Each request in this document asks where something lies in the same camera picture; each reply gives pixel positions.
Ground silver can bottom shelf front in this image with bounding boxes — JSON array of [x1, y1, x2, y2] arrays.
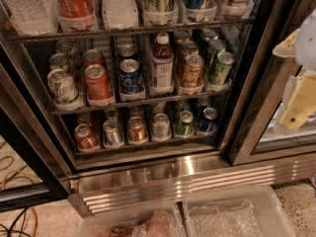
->
[[103, 119, 122, 147]]

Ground right glass fridge door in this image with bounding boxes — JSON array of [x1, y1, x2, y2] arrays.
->
[[229, 0, 316, 165]]

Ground red can middle shelf front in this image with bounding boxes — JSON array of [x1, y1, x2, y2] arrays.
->
[[85, 64, 113, 101]]

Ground clear plastic bin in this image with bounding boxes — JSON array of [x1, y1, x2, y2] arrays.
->
[[74, 201, 186, 237], [182, 186, 296, 237]]

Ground blue pepsi can middle front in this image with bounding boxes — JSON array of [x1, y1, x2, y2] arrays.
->
[[119, 59, 144, 95]]

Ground red cola bottle top shelf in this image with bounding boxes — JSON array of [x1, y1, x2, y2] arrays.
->
[[57, 0, 95, 22]]

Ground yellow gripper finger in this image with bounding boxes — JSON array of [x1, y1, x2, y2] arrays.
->
[[278, 72, 316, 130], [273, 29, 299, 58]]

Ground orange can bottom shelf front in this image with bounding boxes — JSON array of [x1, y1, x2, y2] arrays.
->
[[127, 117, 147, 142]]

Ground orange cable on floor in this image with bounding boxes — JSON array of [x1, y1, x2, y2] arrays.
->
[[0, 169, 40, 237]]

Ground clear water bottle top left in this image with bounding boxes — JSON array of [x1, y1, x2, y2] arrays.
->
[[4, 0, 58, 36]]

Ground green can middle shelf front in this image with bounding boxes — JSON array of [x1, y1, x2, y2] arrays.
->
[[208, 51, 235, 86]]

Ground white green can middle shelf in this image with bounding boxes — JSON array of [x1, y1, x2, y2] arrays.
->
[[47, 69, 79, 105]]

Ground blue can bottom shelf front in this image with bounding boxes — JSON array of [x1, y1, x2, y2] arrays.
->
[[197, 108, 218, 132]]

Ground red can bottom shelf front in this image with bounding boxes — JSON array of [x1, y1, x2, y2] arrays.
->
[[74, 123, 99, 150]]

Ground gold can middle shelf front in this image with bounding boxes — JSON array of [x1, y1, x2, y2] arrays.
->
[[180, 54, 204, 88]]

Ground blue can middle shelf rear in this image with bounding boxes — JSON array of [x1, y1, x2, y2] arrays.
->
[[118, 44, 138, 62]]

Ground red can shelf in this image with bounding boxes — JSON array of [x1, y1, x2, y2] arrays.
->
[[85, 64, 113, 101], [74, 123, 99, 150], [83, 48, 107, 67]]

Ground white can bottom shelf front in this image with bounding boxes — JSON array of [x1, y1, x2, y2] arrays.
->
[[153, 114, 171, 140]]

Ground clear plastic bin left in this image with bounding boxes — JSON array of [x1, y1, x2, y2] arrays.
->
[[74, 201, 186, 237]]

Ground brown tea bottle white label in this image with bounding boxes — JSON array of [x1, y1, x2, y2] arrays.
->
[[151, 33, 174, 88]]

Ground green can bottom shelf front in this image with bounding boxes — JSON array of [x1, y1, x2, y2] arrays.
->
[[176, 110, 194, 135]]

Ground clear plastic bin right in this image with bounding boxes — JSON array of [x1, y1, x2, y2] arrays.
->
[[182, 186, 296, 237]]

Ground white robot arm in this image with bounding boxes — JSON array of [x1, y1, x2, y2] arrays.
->
[[273, 20, 316, 134]]

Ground red can middle shelf rear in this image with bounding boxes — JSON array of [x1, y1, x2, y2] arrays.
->
[[83, 48, 107, 67]]

